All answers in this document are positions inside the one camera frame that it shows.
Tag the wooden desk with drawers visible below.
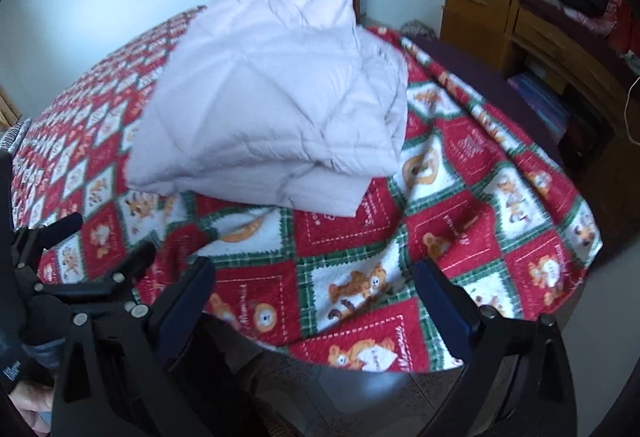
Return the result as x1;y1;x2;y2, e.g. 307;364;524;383
440;0;640;178

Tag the pale puffer jacket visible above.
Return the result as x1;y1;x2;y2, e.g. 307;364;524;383
125;0;411;218

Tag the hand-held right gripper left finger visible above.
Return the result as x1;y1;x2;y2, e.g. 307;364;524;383
52;257;217;437

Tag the stack of books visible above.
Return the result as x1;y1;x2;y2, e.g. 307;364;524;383
507;72;571;138

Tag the wooden headboard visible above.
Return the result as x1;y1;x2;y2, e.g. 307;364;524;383
0;89;23;128

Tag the grey patterned cloth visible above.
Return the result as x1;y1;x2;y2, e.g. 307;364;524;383
400;19;438;38

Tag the red bag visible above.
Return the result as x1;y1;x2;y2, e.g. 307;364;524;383
602;0;640;55

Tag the dark purple bed sheet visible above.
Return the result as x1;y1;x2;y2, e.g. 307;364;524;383
415;39;566;168

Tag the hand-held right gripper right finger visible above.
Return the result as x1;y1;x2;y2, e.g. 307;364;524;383
412;258;579;437

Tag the white cable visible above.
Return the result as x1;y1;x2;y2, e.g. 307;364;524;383
625;77;640;145

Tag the person's left hand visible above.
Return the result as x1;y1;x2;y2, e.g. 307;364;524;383
7;384;53;435

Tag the red green printed blanket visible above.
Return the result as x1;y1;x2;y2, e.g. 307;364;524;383
10;4;606;375

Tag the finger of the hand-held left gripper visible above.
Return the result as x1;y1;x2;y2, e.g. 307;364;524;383
11;213;85;290
32;242;158;304

